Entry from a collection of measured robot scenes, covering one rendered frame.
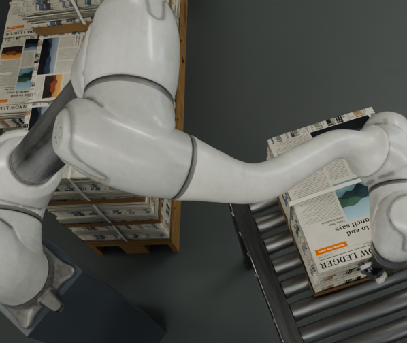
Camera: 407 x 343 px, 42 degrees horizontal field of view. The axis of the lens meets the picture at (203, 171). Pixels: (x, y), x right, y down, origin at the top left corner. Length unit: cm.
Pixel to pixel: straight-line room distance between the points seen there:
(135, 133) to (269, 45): 219
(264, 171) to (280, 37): 209
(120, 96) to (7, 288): 64
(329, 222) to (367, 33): 175
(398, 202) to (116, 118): 52
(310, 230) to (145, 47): 68
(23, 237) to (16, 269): 7
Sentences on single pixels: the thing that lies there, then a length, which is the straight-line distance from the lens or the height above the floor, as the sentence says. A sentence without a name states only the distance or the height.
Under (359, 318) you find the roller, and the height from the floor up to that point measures 80.
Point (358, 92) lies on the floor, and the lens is 269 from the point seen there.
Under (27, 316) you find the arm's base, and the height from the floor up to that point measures 102.
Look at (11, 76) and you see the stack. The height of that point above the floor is 60.
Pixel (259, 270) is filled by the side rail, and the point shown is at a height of 80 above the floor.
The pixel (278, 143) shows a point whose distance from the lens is 137.
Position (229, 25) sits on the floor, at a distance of 296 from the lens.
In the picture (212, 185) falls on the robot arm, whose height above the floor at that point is 155.
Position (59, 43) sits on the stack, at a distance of 200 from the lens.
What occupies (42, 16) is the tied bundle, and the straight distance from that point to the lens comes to 197.
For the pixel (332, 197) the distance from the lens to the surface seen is 132.
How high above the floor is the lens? 224
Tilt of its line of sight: 63 degrees down
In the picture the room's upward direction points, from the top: 19 degrees counter-clockwise
